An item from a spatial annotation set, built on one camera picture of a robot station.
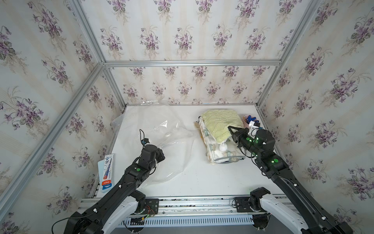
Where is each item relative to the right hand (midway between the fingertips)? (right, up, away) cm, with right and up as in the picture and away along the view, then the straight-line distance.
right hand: (230, 127), depth 70 cm
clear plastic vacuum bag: (-41, 0, +33) cm, 53 cm away
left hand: (-35, -15, +13) cm, 40 cm away
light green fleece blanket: (-5, +2, +8) cm, 9 cm away
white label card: (-65, -31, +7) cm, 72 cm away
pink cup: (+17, +4, +27) cm, 32 cm away
